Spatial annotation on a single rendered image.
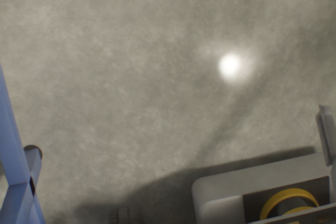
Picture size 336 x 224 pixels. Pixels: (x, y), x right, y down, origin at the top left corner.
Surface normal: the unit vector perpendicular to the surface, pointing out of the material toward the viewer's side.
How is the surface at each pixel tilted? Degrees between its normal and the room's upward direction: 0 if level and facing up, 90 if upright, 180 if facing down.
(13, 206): 90
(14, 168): 0
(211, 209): 0
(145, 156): 0
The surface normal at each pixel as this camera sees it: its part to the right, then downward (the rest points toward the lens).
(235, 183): -0.16, -0.93
